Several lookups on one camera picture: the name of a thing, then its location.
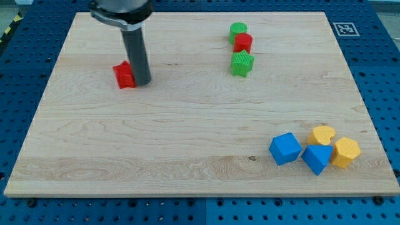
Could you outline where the green star block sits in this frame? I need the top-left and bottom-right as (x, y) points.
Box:
(231, 50), (254, 78)

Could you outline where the red star block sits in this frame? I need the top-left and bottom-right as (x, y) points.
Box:
(112, 61), (136, 89)

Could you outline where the light wooden board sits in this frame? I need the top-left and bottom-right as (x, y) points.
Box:
(4, 12), (399, 198)

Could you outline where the red cylinder block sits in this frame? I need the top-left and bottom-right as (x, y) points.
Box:
(233, 33), (253, 54)

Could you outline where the blue cube block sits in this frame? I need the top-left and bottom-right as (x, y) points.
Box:
(269, 132), (303, 166)

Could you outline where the green cylinder block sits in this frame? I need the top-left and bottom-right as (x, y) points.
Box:
(229, 22), (248, 45)

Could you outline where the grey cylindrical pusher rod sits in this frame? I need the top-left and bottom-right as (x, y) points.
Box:
(121, 28), (151, 86)

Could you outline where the yellow heart block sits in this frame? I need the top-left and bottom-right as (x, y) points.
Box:
(307, 126), (336, 146)

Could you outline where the blue triangular prism block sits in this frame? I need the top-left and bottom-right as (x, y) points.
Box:
(301, 145), (334, 176)

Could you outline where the yellow hexagon block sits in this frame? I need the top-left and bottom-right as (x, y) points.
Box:
(330, 137), (361, 168)

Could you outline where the white fiducial marker tag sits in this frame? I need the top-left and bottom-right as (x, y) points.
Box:
(333, 22), (359, 37)

